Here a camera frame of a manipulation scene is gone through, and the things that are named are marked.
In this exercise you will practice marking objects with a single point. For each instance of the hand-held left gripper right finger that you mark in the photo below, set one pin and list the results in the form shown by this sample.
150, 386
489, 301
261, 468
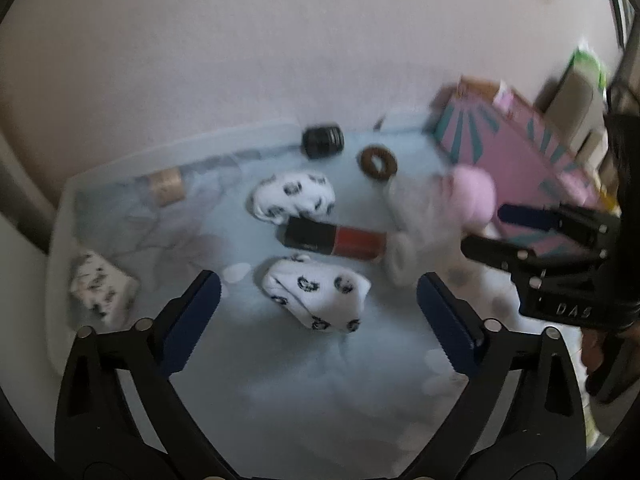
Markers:
447, 325

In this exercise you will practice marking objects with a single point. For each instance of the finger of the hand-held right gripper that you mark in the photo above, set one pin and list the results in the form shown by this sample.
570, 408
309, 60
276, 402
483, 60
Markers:
495, 251
525, 215

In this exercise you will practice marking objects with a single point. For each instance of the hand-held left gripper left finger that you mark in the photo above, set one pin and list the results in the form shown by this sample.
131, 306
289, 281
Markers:
192, 320

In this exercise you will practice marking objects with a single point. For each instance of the pink plush toy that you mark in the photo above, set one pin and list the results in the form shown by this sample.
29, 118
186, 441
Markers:
472, 196

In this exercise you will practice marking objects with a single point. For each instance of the cardboard box with pink flaps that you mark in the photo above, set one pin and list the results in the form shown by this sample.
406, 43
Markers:
515, 160

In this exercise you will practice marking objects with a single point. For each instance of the white printed tissue packet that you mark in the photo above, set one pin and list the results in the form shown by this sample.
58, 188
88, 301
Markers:
102, 287

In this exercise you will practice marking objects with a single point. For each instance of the white sock with black print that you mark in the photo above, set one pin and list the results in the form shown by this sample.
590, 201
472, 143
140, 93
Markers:
294, 199
317, 297

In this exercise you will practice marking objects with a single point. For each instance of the tan paper roll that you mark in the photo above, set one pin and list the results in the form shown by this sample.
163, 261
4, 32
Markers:
165, 186

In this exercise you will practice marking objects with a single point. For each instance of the red and black tube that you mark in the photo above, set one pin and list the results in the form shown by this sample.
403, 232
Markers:
335, 240

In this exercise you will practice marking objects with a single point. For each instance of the black ribbed cylinder cap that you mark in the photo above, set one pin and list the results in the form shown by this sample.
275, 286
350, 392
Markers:
322, 141

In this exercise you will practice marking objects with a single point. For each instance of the person's right hand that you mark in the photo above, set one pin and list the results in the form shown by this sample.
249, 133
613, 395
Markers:
592, 355

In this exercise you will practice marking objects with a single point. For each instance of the beige cushion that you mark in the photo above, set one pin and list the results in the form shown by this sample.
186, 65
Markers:
570, 105

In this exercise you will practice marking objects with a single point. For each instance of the light blue bedsheet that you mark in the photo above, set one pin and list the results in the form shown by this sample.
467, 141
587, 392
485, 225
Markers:
300, 385

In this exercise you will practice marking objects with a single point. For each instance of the green packet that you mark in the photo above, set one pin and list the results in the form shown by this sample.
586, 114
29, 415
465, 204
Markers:
587, 62

